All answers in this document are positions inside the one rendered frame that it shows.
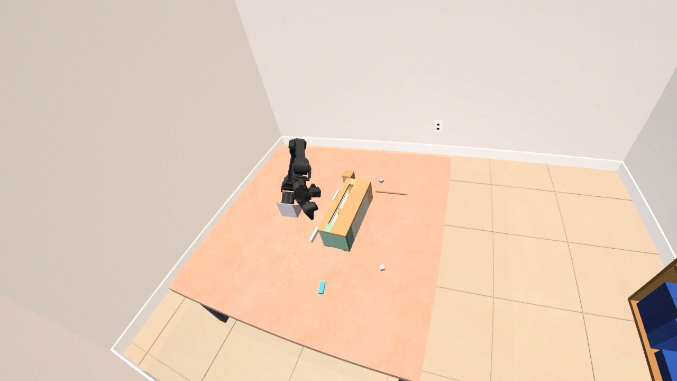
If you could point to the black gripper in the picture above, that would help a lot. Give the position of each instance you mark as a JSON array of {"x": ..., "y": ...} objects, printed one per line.
[{"x": 308, "y": 207}]

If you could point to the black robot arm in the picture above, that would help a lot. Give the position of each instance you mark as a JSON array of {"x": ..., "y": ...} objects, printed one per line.
[{"x": 295, "y": 181}]

